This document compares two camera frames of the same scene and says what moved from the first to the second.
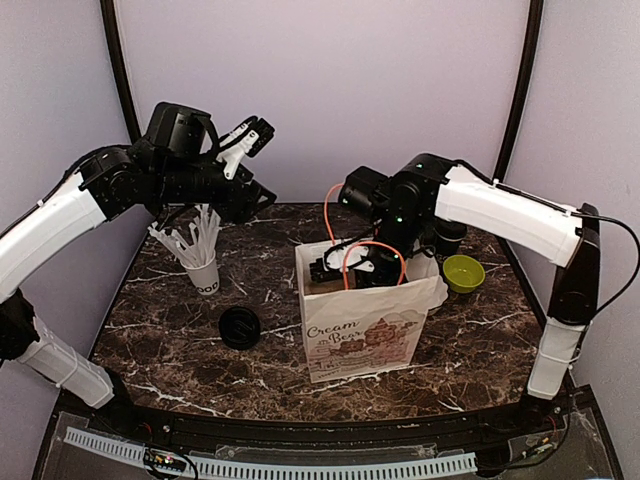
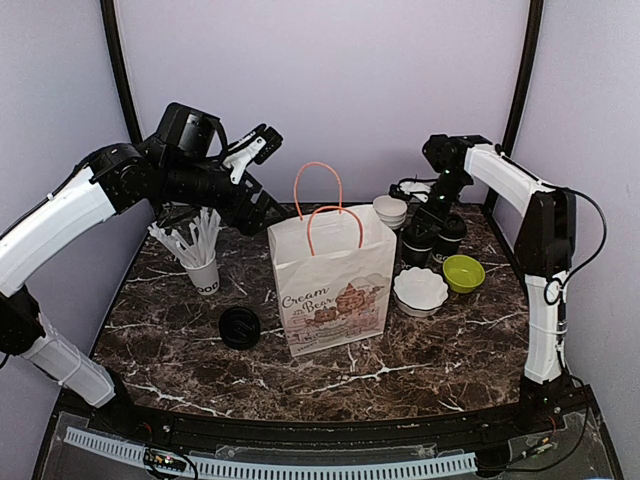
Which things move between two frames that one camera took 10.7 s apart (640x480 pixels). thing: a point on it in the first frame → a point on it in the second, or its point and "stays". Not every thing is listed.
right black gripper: x=365 y=281 → x=421 y=218
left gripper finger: x=255 y=197 → x=269 y=212
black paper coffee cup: x=448 y=237 stays
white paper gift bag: x=361 y=332 → x=336 y=271
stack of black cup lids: x=239 y=327 stays
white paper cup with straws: x=205 y=278 stays
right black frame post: x=511 y=136 stays
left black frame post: x=112 y=35 stays
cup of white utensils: x=203 y=235 stays
